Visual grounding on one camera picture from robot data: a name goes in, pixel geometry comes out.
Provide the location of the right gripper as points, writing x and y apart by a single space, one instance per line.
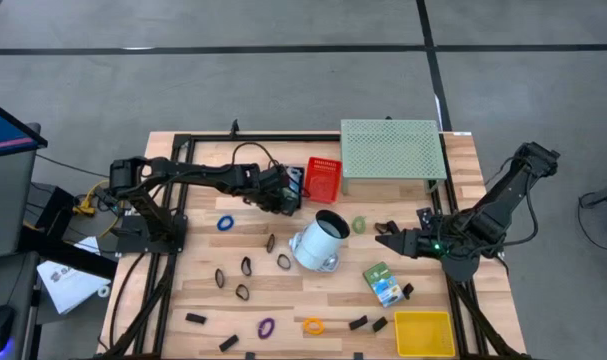
428 242

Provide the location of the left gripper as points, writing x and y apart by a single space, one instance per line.
268 185

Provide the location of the green yellow crayon box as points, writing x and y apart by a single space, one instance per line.
380 282

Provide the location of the green coil wristband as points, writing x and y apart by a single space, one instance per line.
353 225

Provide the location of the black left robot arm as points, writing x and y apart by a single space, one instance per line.
198 175

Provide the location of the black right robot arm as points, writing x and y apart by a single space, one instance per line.
508 195

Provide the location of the white desk lamp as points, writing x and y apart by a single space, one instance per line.
315 245

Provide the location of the black desk support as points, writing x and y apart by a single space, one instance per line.
68 255

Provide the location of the red mesh basket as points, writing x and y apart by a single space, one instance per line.
323 180

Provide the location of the blue coil wristband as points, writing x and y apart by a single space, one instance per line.
218 223

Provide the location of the green perforated metal shelf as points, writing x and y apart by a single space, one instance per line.
393 150

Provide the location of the yellow plastic basket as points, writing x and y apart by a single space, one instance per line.
423 335

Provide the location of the yellow coil wristband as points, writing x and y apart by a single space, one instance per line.
305 326

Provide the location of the purple coil wristband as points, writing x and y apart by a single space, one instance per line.
261 331

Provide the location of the white tape roll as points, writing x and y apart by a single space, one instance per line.
103 286

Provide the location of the white paper booklet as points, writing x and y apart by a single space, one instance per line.
68 287

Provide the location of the grey computer cabinet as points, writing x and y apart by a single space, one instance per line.
8 200

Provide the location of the monitor with blue screen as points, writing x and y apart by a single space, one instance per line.
3 132

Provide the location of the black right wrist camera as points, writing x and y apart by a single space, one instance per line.
425 218

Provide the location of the black aluminium rig frame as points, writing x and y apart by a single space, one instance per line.
263 137

